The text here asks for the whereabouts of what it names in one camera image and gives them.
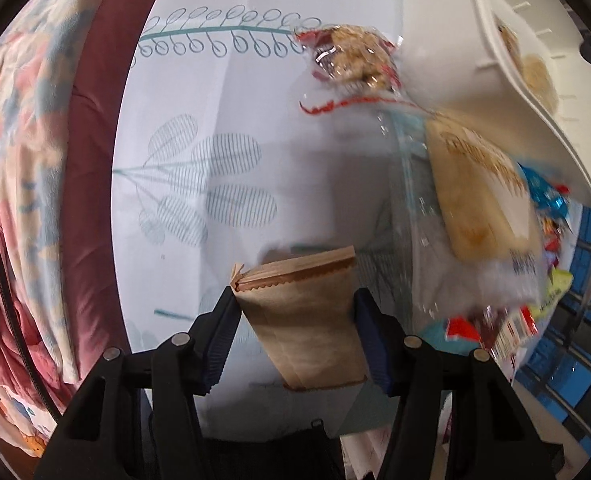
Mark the beige cracker packet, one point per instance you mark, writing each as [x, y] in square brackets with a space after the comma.
[475, 190]

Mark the clear nut brittle packet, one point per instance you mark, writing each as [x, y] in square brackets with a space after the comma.
[348, 60]

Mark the blue foil candy packet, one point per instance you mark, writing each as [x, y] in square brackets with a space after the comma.
[543, 190]

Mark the yellow green snack packet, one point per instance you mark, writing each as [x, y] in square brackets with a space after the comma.
[558, 285]

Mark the white plastic storage bin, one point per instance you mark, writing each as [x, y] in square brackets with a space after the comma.
[445, 35]

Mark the floral fleece blanket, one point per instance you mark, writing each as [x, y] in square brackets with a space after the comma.
[25, 110]

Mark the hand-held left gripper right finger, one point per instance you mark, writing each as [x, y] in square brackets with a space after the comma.
[375, 345]

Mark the steel window guard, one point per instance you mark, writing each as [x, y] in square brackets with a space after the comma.
[590, 310]

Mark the brown paper snack packet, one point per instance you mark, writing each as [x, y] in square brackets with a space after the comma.
[300, 320]

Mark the red and white snack packet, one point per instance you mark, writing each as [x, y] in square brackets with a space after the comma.
[475, 330]

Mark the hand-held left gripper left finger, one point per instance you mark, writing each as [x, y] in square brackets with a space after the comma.
[220, 345]

